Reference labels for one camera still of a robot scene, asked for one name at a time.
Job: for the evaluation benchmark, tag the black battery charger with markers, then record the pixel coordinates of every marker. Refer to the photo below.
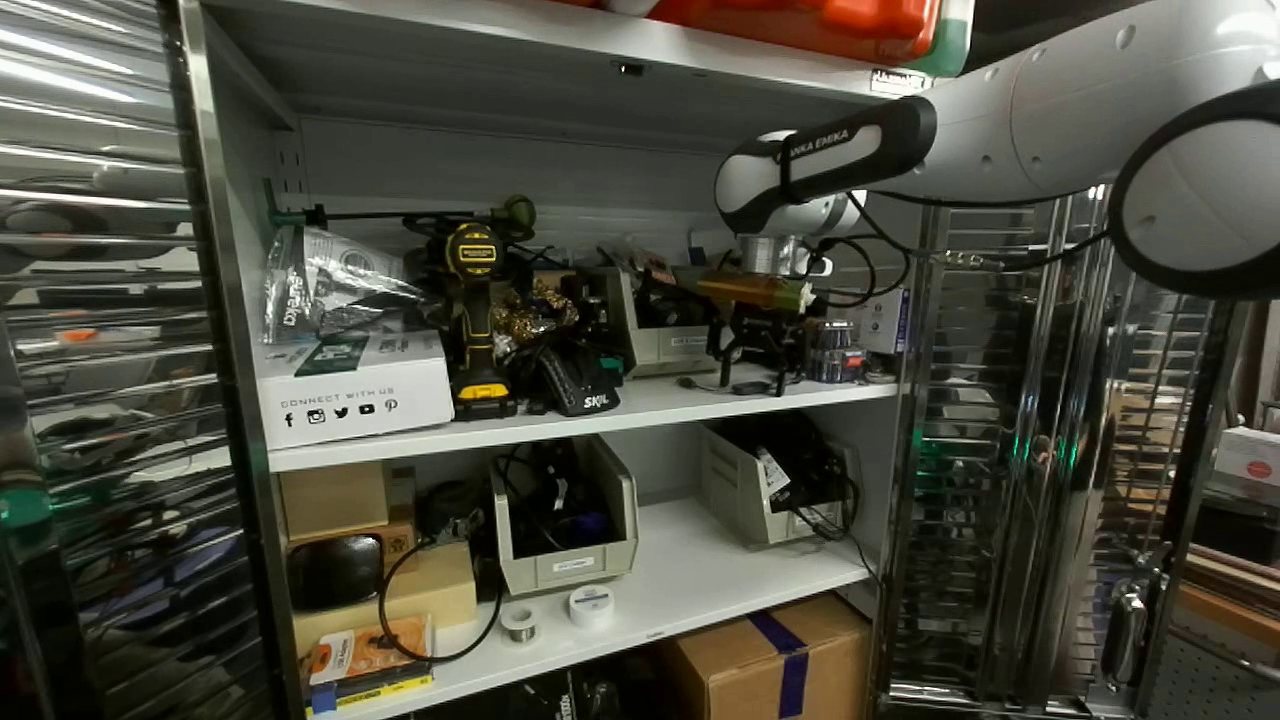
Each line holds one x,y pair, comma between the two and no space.
580,385

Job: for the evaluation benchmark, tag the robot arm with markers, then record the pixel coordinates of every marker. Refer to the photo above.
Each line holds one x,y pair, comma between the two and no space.
1050,110

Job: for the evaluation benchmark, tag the white box with red dot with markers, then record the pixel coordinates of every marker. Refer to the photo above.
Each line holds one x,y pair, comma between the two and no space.
1250,460

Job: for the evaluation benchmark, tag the grey storage bin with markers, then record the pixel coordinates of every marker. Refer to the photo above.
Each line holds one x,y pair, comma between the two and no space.
735,500
570,560
660,345

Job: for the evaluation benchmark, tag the orange plastic case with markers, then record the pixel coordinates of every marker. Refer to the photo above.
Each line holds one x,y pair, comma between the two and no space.
800,20

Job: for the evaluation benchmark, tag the black pouch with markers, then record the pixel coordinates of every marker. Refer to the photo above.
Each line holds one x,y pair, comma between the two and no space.
335,572

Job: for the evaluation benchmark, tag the gold tinsel bundle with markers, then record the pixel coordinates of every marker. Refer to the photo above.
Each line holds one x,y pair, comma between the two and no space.
525,315

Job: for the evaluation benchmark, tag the small brown cardboard box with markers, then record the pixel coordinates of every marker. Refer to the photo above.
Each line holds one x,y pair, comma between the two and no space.
335,498

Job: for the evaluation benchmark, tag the silver foil bag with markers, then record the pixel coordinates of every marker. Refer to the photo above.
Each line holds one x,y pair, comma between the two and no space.
310,280

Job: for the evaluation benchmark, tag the green and white container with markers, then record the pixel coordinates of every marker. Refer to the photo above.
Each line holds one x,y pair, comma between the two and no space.
950,40

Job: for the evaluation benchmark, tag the pack of batteries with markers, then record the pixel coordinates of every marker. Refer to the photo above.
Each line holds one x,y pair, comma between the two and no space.
833,352

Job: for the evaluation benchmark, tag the yellow and black drill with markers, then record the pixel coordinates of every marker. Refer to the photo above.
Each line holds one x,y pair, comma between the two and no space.
475,310

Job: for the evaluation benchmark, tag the cardboard box with blue tape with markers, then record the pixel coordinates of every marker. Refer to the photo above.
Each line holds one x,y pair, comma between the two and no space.
740,665

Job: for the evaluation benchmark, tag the yellow and blue booklet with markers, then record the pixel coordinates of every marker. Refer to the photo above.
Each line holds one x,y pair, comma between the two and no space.
370,692

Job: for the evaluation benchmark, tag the grey metal shelf cabinet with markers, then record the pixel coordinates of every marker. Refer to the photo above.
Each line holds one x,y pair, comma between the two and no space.
640,560

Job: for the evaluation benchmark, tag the tan cardboard box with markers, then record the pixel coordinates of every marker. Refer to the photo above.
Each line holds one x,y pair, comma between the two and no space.
440,590

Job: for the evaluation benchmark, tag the small white box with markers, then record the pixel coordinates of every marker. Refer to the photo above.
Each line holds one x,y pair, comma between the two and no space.
880,320

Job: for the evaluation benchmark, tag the white tape roll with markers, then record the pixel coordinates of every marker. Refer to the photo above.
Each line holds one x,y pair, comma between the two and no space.
590,606

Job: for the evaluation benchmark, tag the orange printed packet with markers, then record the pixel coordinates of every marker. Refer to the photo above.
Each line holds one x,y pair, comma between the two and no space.
350,650

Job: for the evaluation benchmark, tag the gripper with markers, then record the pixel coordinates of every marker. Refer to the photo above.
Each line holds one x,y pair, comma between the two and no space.
752,325

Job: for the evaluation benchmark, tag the white printed cardboard box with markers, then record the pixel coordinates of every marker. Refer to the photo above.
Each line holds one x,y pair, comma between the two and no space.
350,385

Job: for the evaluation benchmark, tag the shiny metal cabinet door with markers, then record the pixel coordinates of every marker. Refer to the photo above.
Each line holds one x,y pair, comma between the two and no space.
100,400
1000,450

